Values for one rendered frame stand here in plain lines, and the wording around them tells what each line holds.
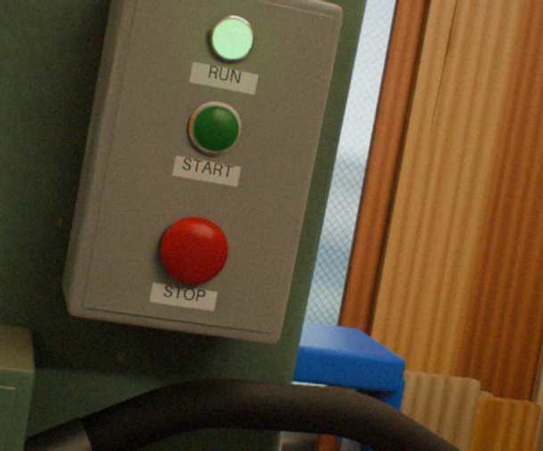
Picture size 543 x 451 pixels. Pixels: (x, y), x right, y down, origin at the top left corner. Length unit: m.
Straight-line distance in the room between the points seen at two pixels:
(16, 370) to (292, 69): 0.18
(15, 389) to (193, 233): 0.10
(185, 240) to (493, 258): 1.62
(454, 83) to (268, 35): 1.50
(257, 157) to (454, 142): 1.50
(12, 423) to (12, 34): 0.18
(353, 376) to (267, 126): 0.88
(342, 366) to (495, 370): 0.81
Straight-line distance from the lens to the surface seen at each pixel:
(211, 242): 0.50
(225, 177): 0.51
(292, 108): 0.51
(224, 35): 0.50
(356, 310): 1.99
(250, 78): 0.51
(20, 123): 0.56
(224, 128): 0.50
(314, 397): 0.56
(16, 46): 0.56
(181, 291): 0.51
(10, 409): 0.50
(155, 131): 0.50
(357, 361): 1.36
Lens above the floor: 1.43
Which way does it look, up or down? 6 degrees down
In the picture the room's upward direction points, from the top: 11 degrees clockwise
